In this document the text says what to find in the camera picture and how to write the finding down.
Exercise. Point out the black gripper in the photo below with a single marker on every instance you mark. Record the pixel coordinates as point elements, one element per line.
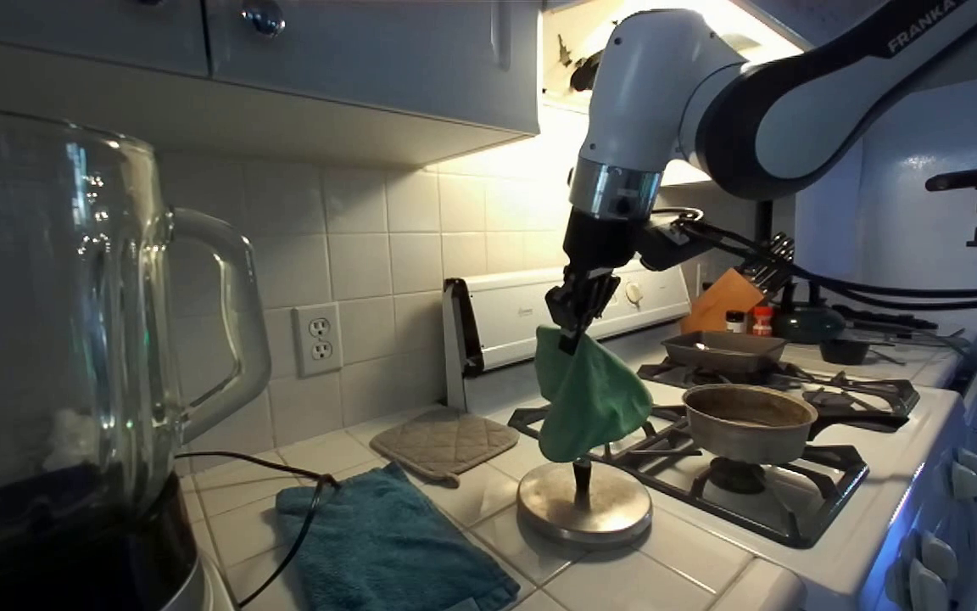
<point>603,243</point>

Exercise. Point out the green cloth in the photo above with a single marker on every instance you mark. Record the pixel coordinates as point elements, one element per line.
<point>592,396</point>

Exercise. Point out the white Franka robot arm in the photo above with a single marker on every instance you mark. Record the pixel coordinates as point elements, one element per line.
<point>668,90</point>

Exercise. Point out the grey pot holder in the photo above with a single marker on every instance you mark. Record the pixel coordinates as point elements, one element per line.
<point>442,447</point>

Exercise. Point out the round metal pot lid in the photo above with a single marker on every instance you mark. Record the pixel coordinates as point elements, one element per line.
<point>592,513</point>

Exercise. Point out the cream stove timer knob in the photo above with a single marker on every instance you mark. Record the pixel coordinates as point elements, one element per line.
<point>631,297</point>

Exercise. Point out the white gas stove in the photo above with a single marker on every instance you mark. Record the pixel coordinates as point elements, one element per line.
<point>508,324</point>

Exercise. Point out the wooden knife block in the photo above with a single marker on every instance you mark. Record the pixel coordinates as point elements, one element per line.
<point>720,305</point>

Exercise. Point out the dark frying pan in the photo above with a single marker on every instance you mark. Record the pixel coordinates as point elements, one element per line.
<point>727,358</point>

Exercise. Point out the red capped bottle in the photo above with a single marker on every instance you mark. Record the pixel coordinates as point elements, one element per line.
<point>762,322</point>

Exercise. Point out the brown frying pan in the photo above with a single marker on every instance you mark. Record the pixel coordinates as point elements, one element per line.
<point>747,427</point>

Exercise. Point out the small black skillet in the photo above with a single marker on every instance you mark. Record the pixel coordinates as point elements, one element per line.
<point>845,351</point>

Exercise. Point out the black stove burner grate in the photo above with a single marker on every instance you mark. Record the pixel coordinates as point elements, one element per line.
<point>872,396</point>
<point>804,488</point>

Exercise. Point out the teal towel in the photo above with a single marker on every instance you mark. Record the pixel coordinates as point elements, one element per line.
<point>389,543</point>

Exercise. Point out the grey upper cabinet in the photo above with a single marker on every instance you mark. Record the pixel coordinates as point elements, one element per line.
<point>374,57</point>

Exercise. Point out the white stove burner knob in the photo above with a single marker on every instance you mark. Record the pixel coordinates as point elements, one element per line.
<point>936,556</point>
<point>968,473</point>
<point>923,590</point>

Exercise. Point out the metal cabinet knob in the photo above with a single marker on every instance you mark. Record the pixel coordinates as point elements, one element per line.
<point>261,15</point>

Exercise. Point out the glass blender jar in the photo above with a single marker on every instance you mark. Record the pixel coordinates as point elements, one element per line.
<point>47,318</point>

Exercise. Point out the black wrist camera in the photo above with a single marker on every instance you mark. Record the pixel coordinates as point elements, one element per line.
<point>668,238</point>

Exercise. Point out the white wall outlet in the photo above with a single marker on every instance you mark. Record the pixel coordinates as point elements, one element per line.
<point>318,342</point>

